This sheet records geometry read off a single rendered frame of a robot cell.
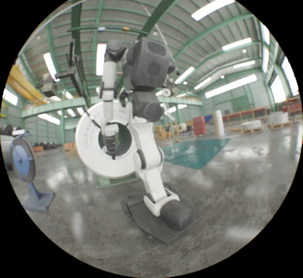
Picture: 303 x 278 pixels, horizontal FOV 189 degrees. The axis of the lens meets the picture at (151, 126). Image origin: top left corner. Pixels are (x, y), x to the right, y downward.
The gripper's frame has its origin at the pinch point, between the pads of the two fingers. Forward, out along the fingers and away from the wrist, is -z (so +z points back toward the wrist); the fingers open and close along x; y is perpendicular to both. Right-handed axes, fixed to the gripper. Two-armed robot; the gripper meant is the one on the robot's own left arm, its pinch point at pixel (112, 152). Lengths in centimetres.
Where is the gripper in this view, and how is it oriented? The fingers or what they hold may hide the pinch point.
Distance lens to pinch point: 81.8
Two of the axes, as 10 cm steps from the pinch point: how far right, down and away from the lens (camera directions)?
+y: -8.3, 1.3, -5.4
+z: 1.5, -8.8, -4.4
